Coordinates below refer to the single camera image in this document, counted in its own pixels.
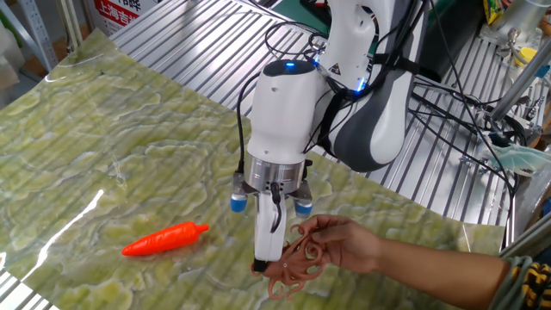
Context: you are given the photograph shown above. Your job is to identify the red and white sign box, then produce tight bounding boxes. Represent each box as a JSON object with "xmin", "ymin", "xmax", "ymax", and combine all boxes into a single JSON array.
[{"xmin": 91, "ymin": 0, "xmax": 161, "ymax": 37}]

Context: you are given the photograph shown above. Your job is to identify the grey perforated shelf post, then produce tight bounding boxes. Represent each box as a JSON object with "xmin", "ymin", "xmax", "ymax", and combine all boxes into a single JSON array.
[{"xmin": 15, "ymin": 0, "xmax": 60, "ymax": 73}]

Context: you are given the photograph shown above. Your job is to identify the brown rubber octopus toy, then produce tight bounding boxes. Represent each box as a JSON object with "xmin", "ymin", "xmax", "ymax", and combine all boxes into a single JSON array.
[{"xmin": 251, "ymin": 223, "xmax": 330, "ymax": 302}]

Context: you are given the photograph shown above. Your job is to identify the teal translucent plastic piece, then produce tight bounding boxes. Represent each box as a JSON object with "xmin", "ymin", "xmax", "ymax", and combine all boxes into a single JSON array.
[{"xmin": 479, "ymin": 143, "xmax": 551, "ymax": 178}]

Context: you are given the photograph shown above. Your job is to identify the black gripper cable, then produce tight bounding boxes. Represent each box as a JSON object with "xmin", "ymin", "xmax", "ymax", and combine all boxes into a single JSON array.
[{"xmin": 235, "ymin": 71, "xmax": 286, "ymax": 236}]

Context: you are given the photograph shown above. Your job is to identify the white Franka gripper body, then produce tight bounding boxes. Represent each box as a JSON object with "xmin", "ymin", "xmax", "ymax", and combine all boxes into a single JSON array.
[{"xmin": 253, "ymin": 192, "xmax": 288, "ymax": 264}]

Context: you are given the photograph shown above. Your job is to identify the person's bare hand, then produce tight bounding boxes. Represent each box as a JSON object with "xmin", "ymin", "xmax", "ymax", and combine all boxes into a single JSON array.
[{"xmin": 295, "ymin": 214, "xmax": 384, "ymax": 276}]

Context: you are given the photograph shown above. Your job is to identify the orange plastic carrot toy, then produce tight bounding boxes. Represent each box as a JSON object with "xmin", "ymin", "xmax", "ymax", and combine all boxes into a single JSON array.
[{"xmin": 121, "ymin": 220, "xmax": 211, "ymax": 257}]

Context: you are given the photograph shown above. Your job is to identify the green marble pattern mat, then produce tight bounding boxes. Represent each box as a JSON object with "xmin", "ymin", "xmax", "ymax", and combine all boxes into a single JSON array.
[{"xmin": 0, "ymin": 28, "xmax": 505, "ymax": 310}]

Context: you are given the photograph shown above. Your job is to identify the person's bare forearm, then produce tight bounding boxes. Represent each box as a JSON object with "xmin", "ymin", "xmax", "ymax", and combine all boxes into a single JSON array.
[{"xmin": 373, "ymin": 238, "xmax": 512, "ymax": 310}]

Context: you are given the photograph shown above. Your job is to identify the slanted aluminium profile bar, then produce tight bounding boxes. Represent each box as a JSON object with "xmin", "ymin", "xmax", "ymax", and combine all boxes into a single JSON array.
[{"xmin": 489, "ymin": 41, "xmax": 551, "ymax": 123}]

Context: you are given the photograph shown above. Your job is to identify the small yellow object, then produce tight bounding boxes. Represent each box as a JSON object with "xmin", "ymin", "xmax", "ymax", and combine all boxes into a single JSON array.
[{"xmin": 513, "ymin": 46, "xmax": 540, "ymax": 67}]

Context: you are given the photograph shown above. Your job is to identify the metal wrist bracket blue caps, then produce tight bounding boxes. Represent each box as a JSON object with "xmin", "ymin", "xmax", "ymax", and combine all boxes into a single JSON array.
[{"xmin": 229, "ymin": 170, "xmax": 314, "ymax": 219}]

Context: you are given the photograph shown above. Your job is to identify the yellow green snack bag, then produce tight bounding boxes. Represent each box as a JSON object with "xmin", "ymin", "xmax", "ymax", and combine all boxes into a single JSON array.
[{"xmin": 481, "ymin": 0, "xmax": 505, "ymax": 26}]

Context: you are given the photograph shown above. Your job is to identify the green and yellow sleeve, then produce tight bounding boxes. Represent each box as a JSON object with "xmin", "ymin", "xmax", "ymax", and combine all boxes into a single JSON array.
[{"xmin": 489, "ymin": 255, "xmax": 551, "ymax": 310}]

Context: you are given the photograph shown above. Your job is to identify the dark green table mat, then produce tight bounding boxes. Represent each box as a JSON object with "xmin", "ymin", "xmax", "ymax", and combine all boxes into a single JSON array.
[{"xmin": 270, "ymin": 0, "xmax": 333, "ymax": 34}]

